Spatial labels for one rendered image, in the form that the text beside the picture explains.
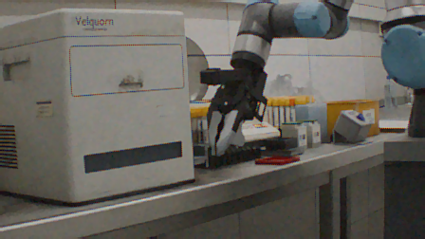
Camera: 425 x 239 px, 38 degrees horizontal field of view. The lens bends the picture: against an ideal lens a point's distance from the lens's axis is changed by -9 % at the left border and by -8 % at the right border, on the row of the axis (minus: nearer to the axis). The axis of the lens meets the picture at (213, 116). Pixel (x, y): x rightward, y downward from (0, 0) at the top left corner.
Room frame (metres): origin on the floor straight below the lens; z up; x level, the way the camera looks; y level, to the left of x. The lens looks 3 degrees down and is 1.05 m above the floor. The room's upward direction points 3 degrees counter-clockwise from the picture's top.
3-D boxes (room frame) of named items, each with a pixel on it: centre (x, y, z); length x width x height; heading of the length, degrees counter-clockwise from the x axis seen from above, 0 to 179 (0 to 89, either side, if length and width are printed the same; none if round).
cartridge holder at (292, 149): (1.50, -0.15, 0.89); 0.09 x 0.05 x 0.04; 49
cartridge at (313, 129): (1.61, -0.23, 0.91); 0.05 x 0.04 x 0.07; 50
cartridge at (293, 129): (1.56, -0.19, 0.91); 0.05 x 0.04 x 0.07; 50
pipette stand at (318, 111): (1.70, -0.25, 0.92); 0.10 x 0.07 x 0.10; 142
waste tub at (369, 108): (1.80, -0.38, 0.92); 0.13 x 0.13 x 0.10; 47
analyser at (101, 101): (1.15, 0.22, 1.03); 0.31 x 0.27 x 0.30; 140
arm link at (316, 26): (1.35, -0.20, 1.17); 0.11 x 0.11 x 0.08; 53
